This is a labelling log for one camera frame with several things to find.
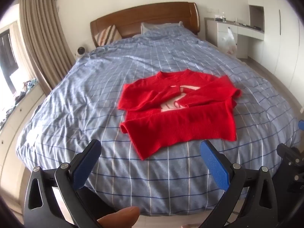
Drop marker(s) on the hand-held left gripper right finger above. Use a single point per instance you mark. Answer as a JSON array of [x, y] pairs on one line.
[[217, 171]]

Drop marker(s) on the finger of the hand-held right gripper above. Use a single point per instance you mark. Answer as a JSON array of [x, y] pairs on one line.
[[291, 156]]

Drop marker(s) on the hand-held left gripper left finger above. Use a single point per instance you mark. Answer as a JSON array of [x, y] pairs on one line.
[[84, 168]]

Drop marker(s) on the red knit sweater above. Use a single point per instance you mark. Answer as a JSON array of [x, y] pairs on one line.
[[185, 128]]

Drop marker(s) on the person's left hand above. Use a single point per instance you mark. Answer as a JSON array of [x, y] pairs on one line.
[[118, 217]]

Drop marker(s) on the blue checked duvet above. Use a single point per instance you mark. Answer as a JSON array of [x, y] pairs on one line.
[[95, 95]]

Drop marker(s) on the white low cabinet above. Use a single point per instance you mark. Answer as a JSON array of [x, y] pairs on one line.
[[16, 123]]

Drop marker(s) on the colourful small clutter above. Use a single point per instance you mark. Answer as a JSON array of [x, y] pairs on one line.
[[21, 90]]

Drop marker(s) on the white wardrobe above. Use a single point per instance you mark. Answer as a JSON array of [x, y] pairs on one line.
[[287, 40]]

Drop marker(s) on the small round bedside device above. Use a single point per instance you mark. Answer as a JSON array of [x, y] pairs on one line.
[[81, 51]]

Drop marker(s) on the white plastic bag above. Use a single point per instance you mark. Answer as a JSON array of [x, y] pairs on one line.
[[229, 44]]

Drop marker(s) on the white built-in desk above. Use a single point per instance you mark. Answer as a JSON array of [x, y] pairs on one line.
[[249, 32]]

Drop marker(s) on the striped pillow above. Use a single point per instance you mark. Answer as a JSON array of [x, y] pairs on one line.
[[106, 35]]

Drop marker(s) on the beige curtain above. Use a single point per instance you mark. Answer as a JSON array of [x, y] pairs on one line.
[[40, 40]]

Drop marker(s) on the window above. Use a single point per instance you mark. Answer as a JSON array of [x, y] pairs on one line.
[[7, 52]]

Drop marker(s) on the clear plastic bottle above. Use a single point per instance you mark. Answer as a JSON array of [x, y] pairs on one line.
[[224, 16]]

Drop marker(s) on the white pillow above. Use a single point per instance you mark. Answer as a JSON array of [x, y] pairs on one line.
[[152, 26]]

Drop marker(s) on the wooden bed headboard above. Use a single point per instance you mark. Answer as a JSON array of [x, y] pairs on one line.
[[147, 14]]

